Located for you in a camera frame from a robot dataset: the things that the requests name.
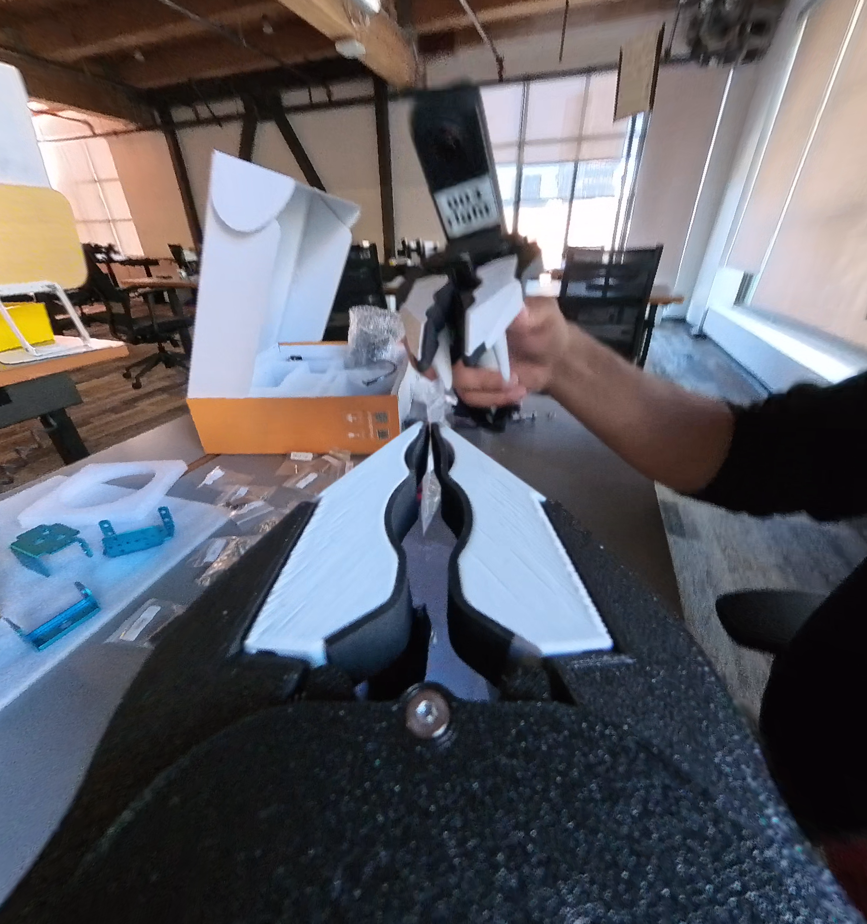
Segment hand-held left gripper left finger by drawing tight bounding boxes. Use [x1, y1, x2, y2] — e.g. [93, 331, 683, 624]
[244, 422, 432, 667]

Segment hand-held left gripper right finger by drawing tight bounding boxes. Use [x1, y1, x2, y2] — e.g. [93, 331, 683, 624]
[431, 424, 615, 658]

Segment black swivel office chair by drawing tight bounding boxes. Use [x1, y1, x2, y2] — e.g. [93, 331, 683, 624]
[83, 245, 192, 388]

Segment hanging cardboard sign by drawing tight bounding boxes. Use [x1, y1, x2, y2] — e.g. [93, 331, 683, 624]
[614, 25, 667, 124]

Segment teal claw-shaped bracket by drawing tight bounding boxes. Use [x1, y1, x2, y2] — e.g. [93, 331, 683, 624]
[11, 523, 93, 576]

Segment blue holed U bracket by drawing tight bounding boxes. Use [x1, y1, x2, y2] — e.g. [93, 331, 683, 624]
[100, 507, 176, 558]

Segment clear bubble wrap bundle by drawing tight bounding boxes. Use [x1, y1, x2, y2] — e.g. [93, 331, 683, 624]
[348, 305, 407, 368]

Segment small blue U bracket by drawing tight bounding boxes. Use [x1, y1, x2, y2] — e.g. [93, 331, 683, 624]
[7, 582, 102, 651]

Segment white foam ring piece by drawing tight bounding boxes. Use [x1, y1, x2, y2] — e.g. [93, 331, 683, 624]
[18, 460, 189, 533]

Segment bright glass window wall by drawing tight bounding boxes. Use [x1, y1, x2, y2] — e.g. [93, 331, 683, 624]
[491, 72, 647, 246]

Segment pile of small hardware bags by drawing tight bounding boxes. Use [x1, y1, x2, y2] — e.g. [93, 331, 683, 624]
[181, 448, 376, 578]

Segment white laptop stand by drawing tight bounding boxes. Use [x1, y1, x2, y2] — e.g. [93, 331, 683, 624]
[0, 282, 88, 359]

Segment person's right hand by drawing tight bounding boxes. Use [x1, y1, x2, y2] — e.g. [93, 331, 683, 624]
[451, 297, 587, 411]

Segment crumpled silver foil bag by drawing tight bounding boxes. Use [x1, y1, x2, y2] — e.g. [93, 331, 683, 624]
[448, 404, 521, 433]

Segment orange and white cardboard box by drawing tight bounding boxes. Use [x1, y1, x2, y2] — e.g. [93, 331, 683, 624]
[186, 150, 426, 456]

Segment black mesh-back chair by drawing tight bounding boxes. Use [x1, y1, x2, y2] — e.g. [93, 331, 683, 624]
[559, 245, 664, 362]

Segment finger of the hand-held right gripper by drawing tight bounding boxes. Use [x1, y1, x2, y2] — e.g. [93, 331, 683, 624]
[403, 276, 454, 375]
[465, 257, 528, 362]

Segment person's right forearm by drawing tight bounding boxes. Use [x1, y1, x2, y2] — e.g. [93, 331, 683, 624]
[549, 335, 867, 522]

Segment yellow box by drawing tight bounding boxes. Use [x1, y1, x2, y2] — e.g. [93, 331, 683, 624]
[0, 302, 55, 355]

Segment white divider panel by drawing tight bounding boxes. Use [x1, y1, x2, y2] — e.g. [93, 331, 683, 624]
[0, 54, 52, 189]

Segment beige roller window blinds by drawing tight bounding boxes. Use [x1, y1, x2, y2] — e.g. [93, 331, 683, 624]
[722, 0, 867, 340]

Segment grey desk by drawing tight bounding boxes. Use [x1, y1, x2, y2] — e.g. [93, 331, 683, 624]
[0, 393, 683, 924]

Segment small clear zip bag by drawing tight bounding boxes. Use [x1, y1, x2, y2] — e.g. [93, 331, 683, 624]
[408, 361, 450, 537]

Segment wooden office desk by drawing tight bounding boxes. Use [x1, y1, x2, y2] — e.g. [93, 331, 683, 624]
[0, 335, 129, 463]

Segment black high-back chair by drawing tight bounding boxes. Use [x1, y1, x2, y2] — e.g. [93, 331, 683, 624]
[332, 242, 387, 340]

